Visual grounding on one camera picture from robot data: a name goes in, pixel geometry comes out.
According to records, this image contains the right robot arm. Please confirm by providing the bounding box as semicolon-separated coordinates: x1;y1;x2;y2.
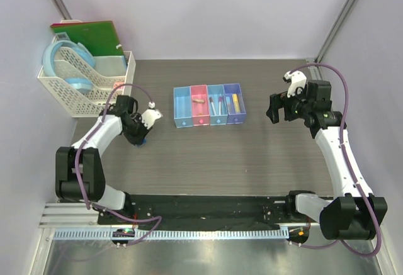
281;79;387;240

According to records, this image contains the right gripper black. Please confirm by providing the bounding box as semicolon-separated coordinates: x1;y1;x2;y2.
267;84;313;124

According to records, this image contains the light blue headband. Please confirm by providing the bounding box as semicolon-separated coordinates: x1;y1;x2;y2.
42;40;96;94

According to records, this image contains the pink bin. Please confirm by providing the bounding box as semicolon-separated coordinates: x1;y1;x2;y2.
190;85;210;126

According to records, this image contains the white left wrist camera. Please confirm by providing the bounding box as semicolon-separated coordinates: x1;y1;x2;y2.
141;101;163;130

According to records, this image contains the purple bin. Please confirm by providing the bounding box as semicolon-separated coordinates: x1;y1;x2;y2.
224;83;246;125

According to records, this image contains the brown white marker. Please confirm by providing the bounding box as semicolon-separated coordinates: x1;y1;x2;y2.
209;97;217;116

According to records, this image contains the green folder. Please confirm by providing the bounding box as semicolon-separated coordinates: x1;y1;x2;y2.
50;21;124;57

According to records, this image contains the pink white marker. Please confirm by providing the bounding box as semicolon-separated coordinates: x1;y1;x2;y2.
219;96;222;115

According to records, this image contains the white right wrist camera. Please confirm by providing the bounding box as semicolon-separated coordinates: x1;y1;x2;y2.
283;70;307;98

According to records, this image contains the aluminium frame rail right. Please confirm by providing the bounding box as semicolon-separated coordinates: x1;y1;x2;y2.
305;0;375;200

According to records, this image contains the slotted cable duct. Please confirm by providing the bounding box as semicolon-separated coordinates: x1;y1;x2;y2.
54;227;289;241

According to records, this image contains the light blue bin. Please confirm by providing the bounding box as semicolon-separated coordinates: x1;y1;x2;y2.
173;86;193;128

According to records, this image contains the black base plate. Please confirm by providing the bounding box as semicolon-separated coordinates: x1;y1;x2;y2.
59;193;322;225

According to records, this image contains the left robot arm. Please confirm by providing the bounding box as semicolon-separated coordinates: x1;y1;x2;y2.
55;95;286;225

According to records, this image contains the white perforated file rack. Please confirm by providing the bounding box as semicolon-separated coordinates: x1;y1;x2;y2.
37;47;136;118

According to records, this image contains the yellow highlighter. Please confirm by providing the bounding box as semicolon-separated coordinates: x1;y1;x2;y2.
232;94;241;114

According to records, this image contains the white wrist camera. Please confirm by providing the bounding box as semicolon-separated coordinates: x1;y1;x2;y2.
141;101;163;130
283;70;307;98

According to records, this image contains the blue white eraser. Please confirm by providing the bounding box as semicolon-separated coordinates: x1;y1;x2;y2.
136;139;147;147

